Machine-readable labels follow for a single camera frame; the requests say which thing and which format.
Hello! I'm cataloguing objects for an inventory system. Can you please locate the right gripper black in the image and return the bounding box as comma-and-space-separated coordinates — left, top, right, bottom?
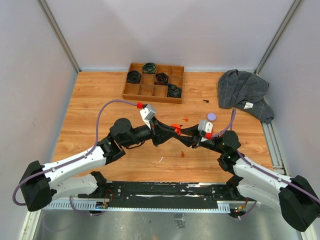
176, 124, 226, 155

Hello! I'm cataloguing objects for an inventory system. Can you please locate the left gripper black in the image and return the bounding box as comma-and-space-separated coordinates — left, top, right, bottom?
122, 116, 178, 148

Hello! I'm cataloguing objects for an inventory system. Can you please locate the orange earbud charging case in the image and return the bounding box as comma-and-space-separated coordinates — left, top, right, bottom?
170, 124, 181, 136

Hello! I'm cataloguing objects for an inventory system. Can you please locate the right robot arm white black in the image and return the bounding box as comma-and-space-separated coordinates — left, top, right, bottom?
176, 125, 320, 232

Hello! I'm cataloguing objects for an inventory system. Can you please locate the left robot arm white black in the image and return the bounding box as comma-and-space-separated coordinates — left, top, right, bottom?
19, 117, 181, 212

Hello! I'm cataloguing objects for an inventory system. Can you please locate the lilac earbud charging case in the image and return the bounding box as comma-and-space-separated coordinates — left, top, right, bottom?
207, 112, 217, 122

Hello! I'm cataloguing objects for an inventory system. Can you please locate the rolled dark belt centre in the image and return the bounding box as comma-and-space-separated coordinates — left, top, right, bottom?
154, 72, 169, 86

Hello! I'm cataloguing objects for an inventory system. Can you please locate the rolled dark belt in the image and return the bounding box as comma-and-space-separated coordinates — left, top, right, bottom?
154, 72, 169, 86
126, 70, 142, 84

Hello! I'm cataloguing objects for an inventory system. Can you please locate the wooden compartment tray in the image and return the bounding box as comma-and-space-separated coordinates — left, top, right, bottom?
122, 62, 185, 104

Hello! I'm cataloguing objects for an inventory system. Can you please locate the rolled dark belt left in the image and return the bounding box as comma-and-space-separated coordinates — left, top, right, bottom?
126, 70, 142, 84

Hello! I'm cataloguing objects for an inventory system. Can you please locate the rolled green belt top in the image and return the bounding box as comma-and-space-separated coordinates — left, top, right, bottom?
142, 62, 157, 74

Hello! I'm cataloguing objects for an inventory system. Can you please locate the grey checked cloth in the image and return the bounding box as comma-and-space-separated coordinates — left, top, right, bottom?
217, 69, 275, 124

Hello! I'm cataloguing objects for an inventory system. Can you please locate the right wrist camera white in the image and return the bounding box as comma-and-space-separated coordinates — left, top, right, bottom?
197, 119, 213, 134

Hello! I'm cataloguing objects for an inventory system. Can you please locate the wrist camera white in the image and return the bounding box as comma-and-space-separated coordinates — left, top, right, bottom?
139, 104, 156, 129
197, 119, 213, 134

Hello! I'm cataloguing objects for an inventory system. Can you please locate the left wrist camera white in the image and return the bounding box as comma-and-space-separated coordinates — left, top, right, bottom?
139, 104, 156, 129

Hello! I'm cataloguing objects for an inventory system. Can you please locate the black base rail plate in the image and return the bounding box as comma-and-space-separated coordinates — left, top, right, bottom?
77, 181, 245, 210

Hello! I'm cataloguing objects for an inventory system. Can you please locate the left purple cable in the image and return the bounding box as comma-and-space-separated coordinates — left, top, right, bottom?
12, 99, 141, 207

